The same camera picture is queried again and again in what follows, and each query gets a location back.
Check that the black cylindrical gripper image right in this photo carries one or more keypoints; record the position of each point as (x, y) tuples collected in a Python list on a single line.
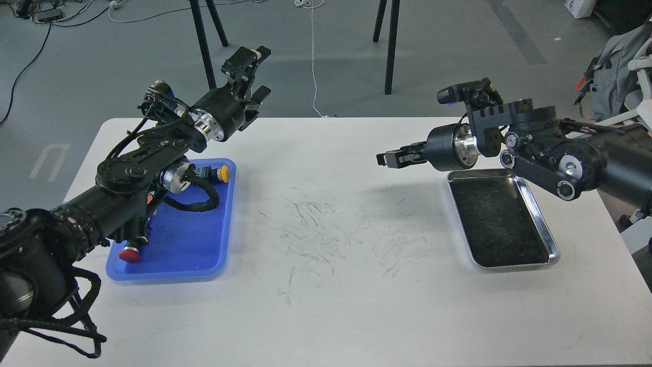
[(447, 148)]

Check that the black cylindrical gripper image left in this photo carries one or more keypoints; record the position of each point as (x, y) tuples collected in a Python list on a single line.
[(218, 115)]

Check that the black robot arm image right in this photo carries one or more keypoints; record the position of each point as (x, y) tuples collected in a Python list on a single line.
[(562, 156)]

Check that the silver metal tray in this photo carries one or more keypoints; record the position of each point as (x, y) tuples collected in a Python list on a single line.
[(503, 226)]

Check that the blue plastic tray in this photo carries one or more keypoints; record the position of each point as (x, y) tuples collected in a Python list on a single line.
[(181, 244)]

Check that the black tripod leg left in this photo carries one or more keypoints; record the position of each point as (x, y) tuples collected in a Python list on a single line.
[(202, 40)]

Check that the black tripod leg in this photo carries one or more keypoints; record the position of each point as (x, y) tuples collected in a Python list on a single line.
[(392, 41), (202, 40)]

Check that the black tripod leg right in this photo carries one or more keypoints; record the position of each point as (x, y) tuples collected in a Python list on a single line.
[(392, 41)]

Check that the grey backpack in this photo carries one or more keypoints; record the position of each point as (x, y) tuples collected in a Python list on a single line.
[(626, 44)]

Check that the white box on floor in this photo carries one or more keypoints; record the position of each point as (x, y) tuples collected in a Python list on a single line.
[(580, 8)]

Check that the yellow push button switch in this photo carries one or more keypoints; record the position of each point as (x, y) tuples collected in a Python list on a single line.
[(221, 174)]

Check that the red push button switch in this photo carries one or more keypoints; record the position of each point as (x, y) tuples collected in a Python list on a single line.
[(131, 250)]

